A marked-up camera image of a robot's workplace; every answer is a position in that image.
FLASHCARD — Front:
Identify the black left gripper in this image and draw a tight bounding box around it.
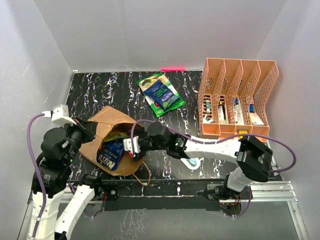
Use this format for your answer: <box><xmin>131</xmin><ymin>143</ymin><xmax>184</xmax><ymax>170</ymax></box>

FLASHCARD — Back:
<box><xmin>62</xmin><ymin>114</ymin><xmax>98</xmax><ymax>163</ymax></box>

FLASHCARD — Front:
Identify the brown paper bag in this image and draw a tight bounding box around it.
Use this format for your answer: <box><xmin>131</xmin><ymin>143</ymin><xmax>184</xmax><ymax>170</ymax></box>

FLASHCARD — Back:
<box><xmin>79</xmin><ymin>106</ymin><xmax>146</xmax><ymax>178</ymax></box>

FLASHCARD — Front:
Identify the dark blue potato chips bag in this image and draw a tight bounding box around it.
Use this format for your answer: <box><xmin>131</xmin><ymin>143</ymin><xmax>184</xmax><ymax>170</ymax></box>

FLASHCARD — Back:
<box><xmin>96</xmin><ymin>139</ymin><xmax>125</xmax><ymax>171</ymax></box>

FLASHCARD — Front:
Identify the blue Burts chips bag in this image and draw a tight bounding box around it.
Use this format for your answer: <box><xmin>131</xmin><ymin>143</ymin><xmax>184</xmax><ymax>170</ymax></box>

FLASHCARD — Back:
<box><xmin>144</xmin><ymin>79</ymin><xmax>179</xmax><ymax>110</ymax></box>

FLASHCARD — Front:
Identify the green cassava chips bag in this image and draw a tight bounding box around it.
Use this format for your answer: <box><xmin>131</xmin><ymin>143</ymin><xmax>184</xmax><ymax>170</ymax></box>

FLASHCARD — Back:
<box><xmin>136</xmin><ymin>73</ymin><xmax>185</xmax><ymax>118</ymax></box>

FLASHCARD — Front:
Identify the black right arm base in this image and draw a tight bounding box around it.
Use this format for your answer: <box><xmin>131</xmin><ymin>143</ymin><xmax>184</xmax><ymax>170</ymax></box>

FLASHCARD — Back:
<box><xmin>204</xmin><ymin>183</ymin><xmax>253</xmax><ymax>205</ymax></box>

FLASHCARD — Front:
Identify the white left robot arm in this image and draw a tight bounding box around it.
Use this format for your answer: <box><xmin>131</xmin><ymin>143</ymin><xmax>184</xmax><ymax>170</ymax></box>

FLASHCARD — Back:
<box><xmin>26</xmin><ymin>114</ymin><xmax>104</xmax><ymax>240</ymax></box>

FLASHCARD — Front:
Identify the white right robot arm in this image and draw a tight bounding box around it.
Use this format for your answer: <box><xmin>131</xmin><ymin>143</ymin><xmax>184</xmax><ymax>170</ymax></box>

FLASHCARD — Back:
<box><xmin>130</xmin><ymin>122</ymin><xmax>273</xmax><ymax>200</ymax></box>

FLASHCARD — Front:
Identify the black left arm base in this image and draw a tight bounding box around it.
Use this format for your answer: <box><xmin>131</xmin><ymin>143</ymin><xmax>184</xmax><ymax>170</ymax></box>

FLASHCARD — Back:
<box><xmin>78</xmin><ymin>174</ymin><xmax>119</xmax><ymax>202</ymax></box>

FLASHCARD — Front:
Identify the toothbrush blister pack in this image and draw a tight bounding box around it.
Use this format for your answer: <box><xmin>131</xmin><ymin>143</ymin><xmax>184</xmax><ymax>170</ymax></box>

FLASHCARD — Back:
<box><xmin>180</xmin><ymin>158</ymin><xmax>201</xmax><ymax>171</ymax></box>

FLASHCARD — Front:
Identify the orange plastic file organizer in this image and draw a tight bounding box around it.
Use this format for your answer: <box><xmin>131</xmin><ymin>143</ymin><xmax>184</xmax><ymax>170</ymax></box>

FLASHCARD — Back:
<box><xmin>197</xmin><ymin>58</ymin><xmax>279</xmax><ymax>143</ymax></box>

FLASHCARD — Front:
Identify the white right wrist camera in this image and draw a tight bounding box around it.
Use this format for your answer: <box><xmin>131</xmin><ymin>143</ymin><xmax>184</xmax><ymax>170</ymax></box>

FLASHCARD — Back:
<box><xmin>122</xmin><ymin>136</ymin><xmax>141</xmax><ymax>158</ymax></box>

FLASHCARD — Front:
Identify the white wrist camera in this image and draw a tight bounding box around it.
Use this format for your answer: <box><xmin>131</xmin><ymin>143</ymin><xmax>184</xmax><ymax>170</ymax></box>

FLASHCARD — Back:
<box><xmin>42</xmin><ymin>104</ymin><xmax>76</xmax><ymax>127</ymax></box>
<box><xmin>122</xmin><ymin>136</ymin><xmax>141</xmax><ymax>158</ymax></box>

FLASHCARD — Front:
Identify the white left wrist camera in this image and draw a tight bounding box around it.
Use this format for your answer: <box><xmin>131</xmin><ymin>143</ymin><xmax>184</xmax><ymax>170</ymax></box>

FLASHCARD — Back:
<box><xmin>42</xmin><ymin>104</ymin><xmax>76</xmax><ymax>127</ymax></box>

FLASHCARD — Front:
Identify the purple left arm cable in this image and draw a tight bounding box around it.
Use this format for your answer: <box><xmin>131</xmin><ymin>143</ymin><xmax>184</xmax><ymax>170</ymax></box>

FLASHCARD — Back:
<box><xmin>26</xmin><ymin>113</ymin><xmax>53</xmax><ymax>240</ymax></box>

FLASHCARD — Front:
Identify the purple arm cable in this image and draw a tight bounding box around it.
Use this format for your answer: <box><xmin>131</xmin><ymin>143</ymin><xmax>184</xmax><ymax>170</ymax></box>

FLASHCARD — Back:
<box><xmin>26</xmin><ymin>113</ymin><xmax>53</xmax><ymax>240</ymax></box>
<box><xmin>129</xmin><ymin>119</ymin><xmax>297</xmax><ymax>218</ymax></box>

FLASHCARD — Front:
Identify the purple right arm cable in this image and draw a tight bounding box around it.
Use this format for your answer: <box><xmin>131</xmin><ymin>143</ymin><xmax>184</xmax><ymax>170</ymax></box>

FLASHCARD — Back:
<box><xmin>129</xmin><ymin>119</ymin><xmax>297</xmax><ymax>218</ymax></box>

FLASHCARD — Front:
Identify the aluminium rail frame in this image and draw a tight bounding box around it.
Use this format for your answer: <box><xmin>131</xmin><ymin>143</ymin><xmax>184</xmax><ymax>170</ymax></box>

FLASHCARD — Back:
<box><xmin>23</xmin><ymin>179</ymin><xmax>308</xmax><ymax>240</ymax></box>

